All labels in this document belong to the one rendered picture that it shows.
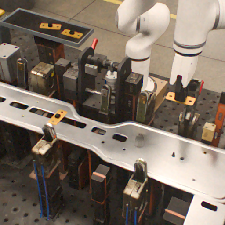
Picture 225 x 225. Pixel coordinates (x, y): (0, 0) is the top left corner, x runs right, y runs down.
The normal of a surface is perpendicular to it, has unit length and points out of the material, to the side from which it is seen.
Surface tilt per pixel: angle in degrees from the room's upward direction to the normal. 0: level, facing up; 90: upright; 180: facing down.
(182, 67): 83
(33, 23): 0
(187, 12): 90
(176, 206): 0
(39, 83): 90
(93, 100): 0
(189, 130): 90
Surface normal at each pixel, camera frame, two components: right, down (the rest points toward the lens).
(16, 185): 0.00, -0.76
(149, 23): 0.12, 0.58
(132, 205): -0.43, 0.59
